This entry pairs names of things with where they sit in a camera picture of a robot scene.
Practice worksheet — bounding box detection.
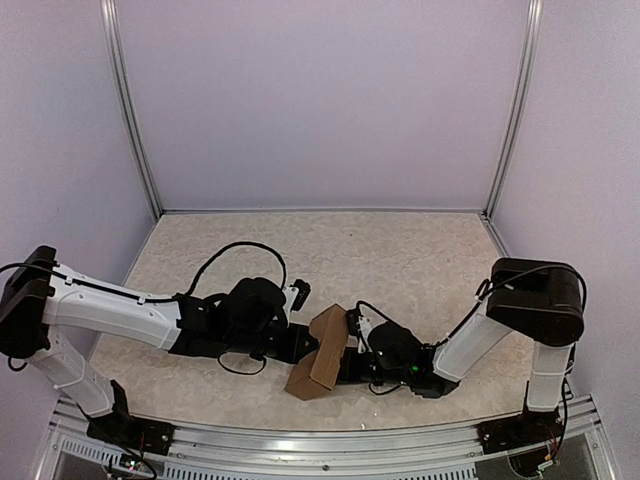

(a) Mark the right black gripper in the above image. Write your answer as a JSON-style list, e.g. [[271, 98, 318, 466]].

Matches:
[[322, 346, 410, 386]]

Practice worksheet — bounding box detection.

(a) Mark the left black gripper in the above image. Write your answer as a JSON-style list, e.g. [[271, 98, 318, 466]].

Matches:
[[227, 325, 319, 367]]

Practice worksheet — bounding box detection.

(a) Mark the brown cardboard box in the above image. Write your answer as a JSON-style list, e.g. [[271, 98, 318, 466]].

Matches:
[[284, 304, 349, 401]]

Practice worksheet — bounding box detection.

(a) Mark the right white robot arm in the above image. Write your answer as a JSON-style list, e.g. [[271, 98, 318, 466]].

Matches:
[[337, 258, 588, 444]]

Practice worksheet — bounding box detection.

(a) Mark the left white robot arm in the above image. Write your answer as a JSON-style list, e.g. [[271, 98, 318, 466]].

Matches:
[[1, 246, 319, 445]]

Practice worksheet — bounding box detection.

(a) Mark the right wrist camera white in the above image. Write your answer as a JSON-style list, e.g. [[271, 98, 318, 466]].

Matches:
[[345, 308, 373, 354]]

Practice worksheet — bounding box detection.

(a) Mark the front aluminium frame rail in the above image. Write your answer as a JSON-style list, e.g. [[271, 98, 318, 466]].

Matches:
[[31, 396, 621, 479]]

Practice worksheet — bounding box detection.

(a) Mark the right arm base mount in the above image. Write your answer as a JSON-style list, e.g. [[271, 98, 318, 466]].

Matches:
[[476, 409, 564, 454]]

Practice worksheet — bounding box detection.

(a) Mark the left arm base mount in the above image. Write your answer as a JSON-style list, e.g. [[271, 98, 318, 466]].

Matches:
[[87, 417, 176, 456]]

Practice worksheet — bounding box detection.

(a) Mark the right aluminium frame post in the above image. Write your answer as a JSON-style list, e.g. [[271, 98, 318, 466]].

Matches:
[[483, 0, 543, 222]]

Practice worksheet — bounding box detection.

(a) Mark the aluminium frame post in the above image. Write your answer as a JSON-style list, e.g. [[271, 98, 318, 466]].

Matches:
[[483, 0, 543, 222], [100, 0, 164, 221]]

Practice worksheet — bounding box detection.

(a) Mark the left aluminium frame post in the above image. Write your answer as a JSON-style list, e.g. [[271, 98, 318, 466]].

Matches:
[[100, 0, 164, 221]]

